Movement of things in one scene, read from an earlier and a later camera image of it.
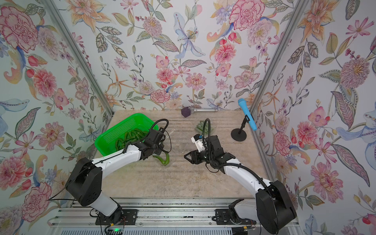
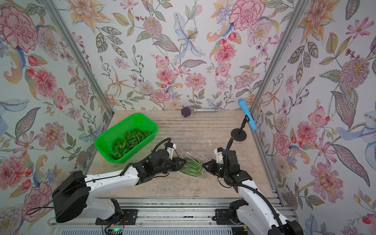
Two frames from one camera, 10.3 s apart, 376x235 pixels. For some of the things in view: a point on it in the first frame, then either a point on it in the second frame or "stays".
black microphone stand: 238,134 stays
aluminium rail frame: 155,216 stays
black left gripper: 161,147 to 176,161
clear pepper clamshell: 199,126 to 193,167
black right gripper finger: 193,156 to 210,166
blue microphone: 242,102 stays
